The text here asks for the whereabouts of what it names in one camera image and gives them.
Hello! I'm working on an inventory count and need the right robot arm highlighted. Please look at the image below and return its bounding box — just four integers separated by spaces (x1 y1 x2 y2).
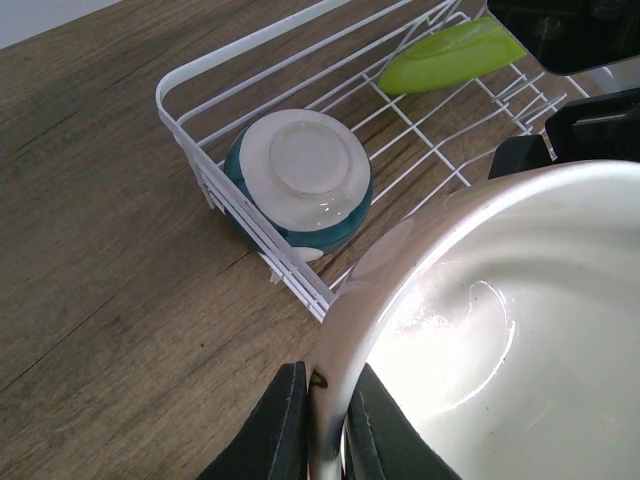
487 0 639 178

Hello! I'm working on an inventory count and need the beige floral bowl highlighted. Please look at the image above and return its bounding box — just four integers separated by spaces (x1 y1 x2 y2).
309 160 639 479

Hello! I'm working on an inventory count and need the green plate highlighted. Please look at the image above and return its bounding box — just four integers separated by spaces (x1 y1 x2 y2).
378 17 527 95

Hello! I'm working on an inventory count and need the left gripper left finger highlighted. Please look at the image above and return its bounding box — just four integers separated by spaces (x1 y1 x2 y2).
198 362 308 480

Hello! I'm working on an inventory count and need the teal white bowl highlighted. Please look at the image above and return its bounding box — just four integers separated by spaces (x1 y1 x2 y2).
224 109 374 262

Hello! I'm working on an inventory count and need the white wire dish rack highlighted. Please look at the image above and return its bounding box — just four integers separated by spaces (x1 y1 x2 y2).
155 1 600 319

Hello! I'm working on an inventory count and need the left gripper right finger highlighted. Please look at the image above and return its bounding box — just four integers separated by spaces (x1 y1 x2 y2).
345 365 453 479

